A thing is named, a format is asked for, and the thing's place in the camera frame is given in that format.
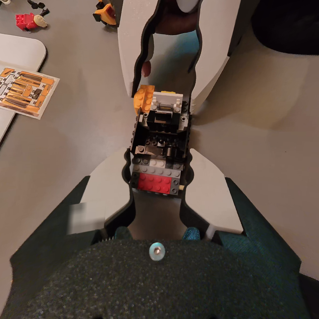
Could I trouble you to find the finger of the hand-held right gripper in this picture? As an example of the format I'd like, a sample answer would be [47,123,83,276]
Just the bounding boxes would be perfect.
[188,0,241,115]
[117,0,160,98]

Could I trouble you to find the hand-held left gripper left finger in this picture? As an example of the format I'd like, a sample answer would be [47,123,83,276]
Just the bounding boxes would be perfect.
[81,149,136,228]

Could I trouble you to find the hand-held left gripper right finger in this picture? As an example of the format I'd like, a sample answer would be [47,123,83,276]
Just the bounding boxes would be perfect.
[179,148,247,239]

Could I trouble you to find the orange black lego car body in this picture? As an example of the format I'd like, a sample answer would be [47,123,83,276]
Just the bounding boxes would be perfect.
[129,84,193,198]

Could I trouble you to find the orange black lego car section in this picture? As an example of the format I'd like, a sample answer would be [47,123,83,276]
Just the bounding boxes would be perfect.
[93,0,117,26]

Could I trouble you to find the black lego part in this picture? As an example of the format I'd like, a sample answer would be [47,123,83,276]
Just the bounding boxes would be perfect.
[27,0,50,16]

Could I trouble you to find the red lego figure part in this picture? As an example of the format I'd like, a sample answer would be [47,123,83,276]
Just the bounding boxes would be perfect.
[15,12,48,32]

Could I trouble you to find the orange lego sticker sheet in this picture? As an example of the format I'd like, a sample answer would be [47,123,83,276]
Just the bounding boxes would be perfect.
[0,66,61,120]

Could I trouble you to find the person's right hand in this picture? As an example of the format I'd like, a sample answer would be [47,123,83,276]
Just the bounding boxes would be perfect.
[142,14,198,77]

